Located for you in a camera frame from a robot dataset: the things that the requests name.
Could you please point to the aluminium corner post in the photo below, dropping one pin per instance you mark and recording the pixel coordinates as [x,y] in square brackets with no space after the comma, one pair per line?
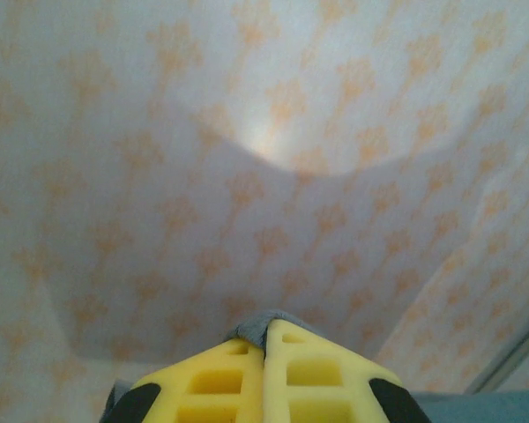
[511,352]

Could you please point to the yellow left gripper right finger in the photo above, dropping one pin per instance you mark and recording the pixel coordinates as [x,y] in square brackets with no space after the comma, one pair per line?
[317,388]

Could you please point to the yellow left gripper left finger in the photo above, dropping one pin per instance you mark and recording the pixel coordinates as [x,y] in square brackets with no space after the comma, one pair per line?
[220,388]

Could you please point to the grey t-shirt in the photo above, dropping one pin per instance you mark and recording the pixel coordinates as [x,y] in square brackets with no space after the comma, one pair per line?
[258,326]

